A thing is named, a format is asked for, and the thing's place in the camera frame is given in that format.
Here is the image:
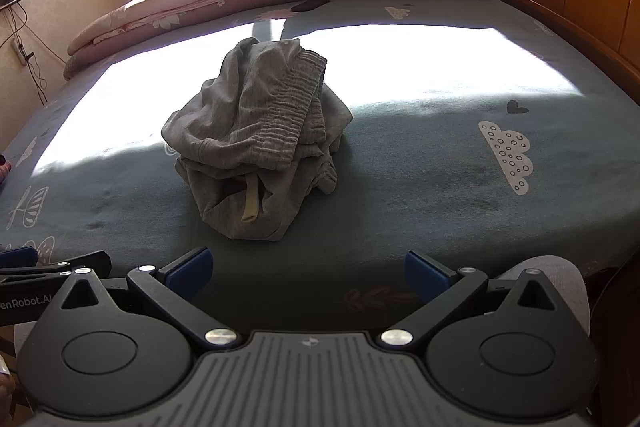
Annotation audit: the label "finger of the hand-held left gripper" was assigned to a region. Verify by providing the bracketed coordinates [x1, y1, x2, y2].
[0, 247, 38, 269]
[0, 251, 112, 283]

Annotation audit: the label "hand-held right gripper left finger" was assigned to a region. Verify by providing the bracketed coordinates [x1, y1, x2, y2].
[61, 247, 241, 350]

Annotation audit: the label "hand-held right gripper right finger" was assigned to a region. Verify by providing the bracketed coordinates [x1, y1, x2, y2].
[376, 251, 557, 350]

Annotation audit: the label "grey drawstring sweatpants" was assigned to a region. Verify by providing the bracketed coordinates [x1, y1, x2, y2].
[161, 37, 353, 242]

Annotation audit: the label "power strip with cables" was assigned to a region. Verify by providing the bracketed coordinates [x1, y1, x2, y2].
[0, 4, 49, 104]

